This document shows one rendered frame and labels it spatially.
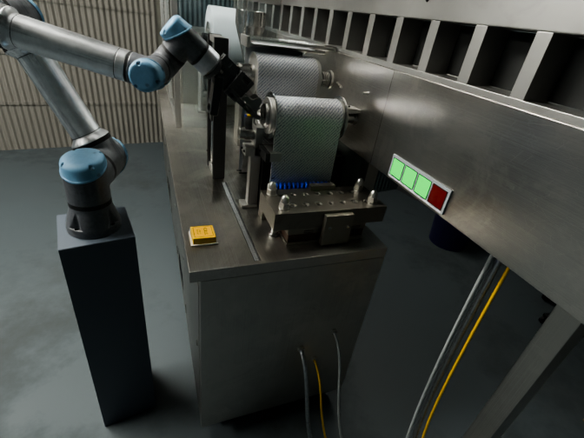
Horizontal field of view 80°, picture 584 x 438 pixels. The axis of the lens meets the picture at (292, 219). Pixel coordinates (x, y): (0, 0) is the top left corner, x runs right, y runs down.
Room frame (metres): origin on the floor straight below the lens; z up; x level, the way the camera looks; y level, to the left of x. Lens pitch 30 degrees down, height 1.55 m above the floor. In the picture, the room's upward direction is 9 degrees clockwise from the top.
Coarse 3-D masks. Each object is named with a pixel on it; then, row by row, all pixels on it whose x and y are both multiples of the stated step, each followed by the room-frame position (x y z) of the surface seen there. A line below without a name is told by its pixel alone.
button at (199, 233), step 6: (192, 228) 0.91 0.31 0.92; (198, 228) 0.91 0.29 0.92; (204, 228) 0.92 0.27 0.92; (210, 228) 0.92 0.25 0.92; (192, 234) 0.87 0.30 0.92; (198, 234) 0.88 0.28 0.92; (204, 234) 0.88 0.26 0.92; (210, 234) 0.89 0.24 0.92; (192, 240) 0.86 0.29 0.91; (198, 240) 0.86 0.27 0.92; (204, 240) 0.86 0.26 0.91; (210, 240) 0.87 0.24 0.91
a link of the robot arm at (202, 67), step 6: (210, 48) 1.06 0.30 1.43; (204, 54) 1.10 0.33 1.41; (210, 54) 1.05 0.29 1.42; (216, 54) 1.07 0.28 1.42; (204, 60) 1.03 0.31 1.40; (210, 60) 1.04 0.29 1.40; (216, 60) 1.05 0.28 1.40; (198, 66) 1.04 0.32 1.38; (204, 66) 1.04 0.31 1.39; (210, 66) 1.04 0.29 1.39; (204, 72) 1.04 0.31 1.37
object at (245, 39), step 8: (248, 40) 1.34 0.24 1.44; (256, 40) 1.36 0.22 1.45; (264, 40) 1.37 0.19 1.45; (272, 40) 1.38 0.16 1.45; (280, 40) 1.40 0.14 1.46; (288, 40) 1.45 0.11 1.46; (296, 48) 1.42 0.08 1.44; (304, 48) 1.48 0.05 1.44; (312, 48) 1.45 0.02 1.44; (320, 48) 1.46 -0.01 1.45; (328, 48) 1.48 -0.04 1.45
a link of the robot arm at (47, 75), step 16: (16, 0) 0.97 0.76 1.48; (32, 16) 0.99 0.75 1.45; (32, 64) 0.95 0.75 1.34; (48, 64) 0.97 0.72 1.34; (32, 80) 0.96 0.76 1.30; (48, 80) 0.96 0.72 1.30; (64, 80) 0.99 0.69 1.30; (48, 96) 0.95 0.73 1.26; (64, 96) 0.97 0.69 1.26; (64, 112) 0.96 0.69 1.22; (80, 112) 0.98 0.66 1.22; (64, 128) 0.97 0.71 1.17; (80, 128) 0.97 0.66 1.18; (96, 128) 1.00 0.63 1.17; (80, 144) 0.95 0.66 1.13; (96, 144) 0.97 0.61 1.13; (112, 144) 1.01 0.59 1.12; (112, 160) 0.96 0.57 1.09
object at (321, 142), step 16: (288, 144) 1.10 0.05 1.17; (304, 144) 1.13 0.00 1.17; (320, 144) 1.15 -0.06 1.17; (336, 144) 1.18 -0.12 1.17; (288, 160) 1.11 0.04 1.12; (304, 160) 1.13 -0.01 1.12; (320, 160) 1.16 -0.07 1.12; (272, 176) 1.09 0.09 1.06; (288, 176) 1.11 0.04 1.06; (304, 176) 1.14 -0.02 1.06; (320, 176) 1.16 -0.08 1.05
